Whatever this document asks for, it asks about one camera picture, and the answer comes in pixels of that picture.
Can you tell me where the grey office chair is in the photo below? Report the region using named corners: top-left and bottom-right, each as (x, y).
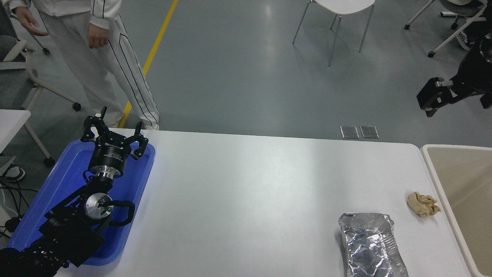
top-left (0, 3), bottom-right (82, 168)

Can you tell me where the seated person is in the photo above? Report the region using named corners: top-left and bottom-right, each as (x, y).
top-left (457, 17), bottom-right (492, 52)

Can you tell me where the blue plastic tray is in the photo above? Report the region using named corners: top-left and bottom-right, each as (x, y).
top-left (7, 139), bottom-right (156, 267)

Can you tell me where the black and white shoe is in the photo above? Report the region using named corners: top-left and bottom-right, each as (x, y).
top-left (0, 164), bottom-right (26, 184)

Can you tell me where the metal floor socket plate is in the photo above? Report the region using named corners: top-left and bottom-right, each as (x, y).
top-left (360, 125), bottom-right (380, 139)
top-left (340, 125), bottom-right (360, 139)

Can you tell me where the foil tray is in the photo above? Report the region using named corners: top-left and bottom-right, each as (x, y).
top-left (338, 212), bottom-right (409, 277)

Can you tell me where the person's left hand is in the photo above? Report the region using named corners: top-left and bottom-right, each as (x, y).
top-left (87, 22), bottom-right (110, 50)

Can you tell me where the person's right hand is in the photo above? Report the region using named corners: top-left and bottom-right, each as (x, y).
top-left (15, 7), bottom-right (50, 37)

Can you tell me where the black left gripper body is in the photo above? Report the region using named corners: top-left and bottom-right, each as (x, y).
top-left (88, 135), bottom-right (133, 172)

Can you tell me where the standing person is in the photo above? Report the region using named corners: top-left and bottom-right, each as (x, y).
top-left (2, 0), bottom-right (160, 131)

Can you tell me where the white-framed office chair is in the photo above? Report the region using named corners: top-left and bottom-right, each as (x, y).
top-left (404, 0), bottom-right (489, 58)

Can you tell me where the black floor cable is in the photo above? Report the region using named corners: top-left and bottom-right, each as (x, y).
top-left (0, 180), bottom-right (30, 240)

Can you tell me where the small white table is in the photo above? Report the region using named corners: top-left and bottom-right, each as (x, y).
top-left (0, 109), bottom-right (32, 154)

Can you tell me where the crumpled tan paper ball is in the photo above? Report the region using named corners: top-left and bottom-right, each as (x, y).
top-left (407, 192), bottom-right (442, 219)

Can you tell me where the large pale bin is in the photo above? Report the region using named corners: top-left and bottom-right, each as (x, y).
top-left (421, 144), bottom-right (492, 277)

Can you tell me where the white chair with metal legs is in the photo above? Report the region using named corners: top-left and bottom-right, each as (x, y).
top-left (292, 0), bottom-right (376, 67)

